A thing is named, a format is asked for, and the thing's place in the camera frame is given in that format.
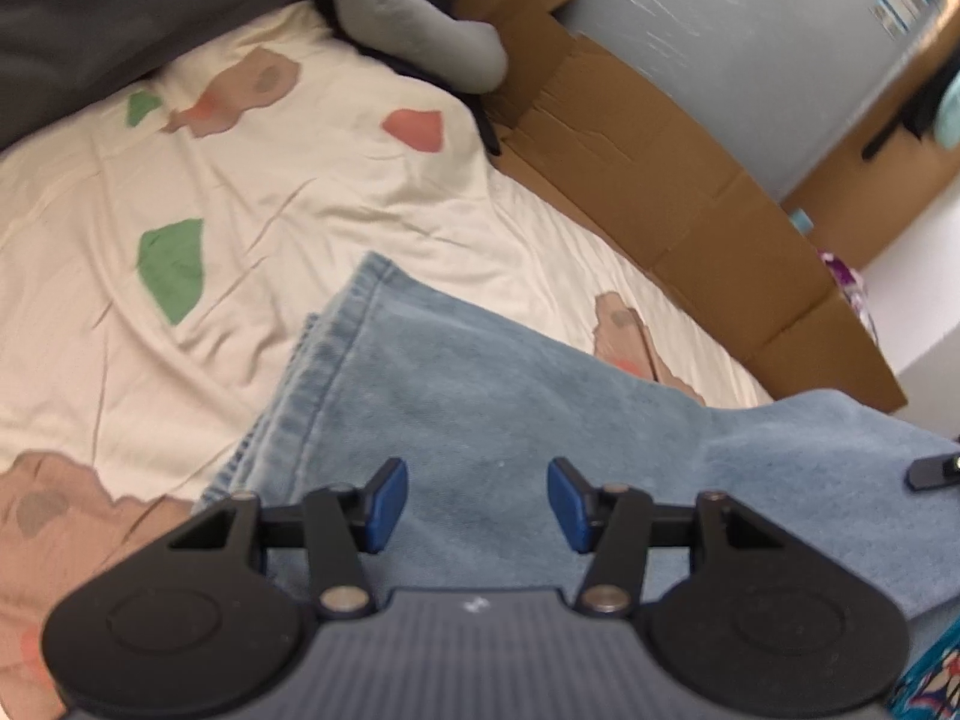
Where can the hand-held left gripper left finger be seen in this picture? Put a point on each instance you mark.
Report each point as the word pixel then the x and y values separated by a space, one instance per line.
pixel 386 499

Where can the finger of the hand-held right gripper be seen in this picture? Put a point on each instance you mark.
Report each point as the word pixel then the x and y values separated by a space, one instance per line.
pixel 934 471

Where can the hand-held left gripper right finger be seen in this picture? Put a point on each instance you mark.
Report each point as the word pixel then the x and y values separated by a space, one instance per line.
pixel 570 499

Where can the blue denim pants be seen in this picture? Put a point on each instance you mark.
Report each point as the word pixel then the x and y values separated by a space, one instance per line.
pixel 480 405

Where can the purple and white bag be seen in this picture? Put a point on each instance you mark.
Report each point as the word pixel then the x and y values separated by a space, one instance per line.
pixel 847 289

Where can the teal floral cloth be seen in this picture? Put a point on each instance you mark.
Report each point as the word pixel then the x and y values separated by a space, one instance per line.
pixel 930 675

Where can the brown cardboard box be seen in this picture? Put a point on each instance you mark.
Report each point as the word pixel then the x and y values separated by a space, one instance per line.
pixel 885 195

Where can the teal cup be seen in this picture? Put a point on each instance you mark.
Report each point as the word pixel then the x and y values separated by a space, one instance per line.
pixel 802 221

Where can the brown cardboard sheet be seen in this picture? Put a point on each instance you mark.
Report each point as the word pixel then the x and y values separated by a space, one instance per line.
pixel 675 202

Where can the cream printed bed sheet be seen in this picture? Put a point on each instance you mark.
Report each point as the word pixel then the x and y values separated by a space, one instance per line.
pixel 300 187

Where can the pale blue wrapped panel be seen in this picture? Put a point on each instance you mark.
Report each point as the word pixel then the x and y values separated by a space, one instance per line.
pixel 735 52

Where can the grey plush toy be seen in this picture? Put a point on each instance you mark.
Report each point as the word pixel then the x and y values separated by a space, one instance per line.
pixel 405 22

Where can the dark grey pillow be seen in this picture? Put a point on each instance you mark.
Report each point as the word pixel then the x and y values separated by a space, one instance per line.
pixel 112 15

